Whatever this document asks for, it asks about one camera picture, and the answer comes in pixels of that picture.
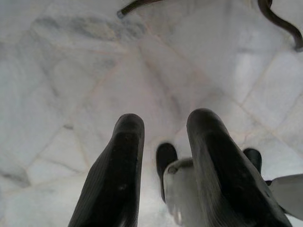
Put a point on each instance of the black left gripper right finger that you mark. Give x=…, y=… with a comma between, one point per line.
x=220, y=175

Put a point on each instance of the black robot foot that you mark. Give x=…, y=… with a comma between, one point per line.
x=254, y=158
x=166, y=160

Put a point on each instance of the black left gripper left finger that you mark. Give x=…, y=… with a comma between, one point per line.
x=118, y=170

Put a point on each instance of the dark curved furniture leg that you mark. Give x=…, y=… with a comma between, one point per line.
x=279, y=22
x=132, y=6

